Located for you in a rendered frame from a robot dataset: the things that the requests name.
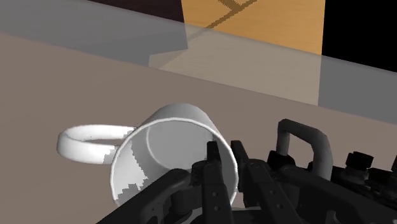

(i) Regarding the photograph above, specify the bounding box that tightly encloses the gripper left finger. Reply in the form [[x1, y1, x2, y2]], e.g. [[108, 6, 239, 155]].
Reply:
[[95, 141, 235, 224]]

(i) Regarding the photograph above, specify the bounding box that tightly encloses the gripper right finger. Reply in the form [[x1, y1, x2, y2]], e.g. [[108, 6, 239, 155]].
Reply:
[[230, 140, 397, 224]]

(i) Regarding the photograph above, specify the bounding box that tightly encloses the white mug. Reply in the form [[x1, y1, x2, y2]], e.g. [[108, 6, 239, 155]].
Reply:
[[57, 103, 240, 208]]

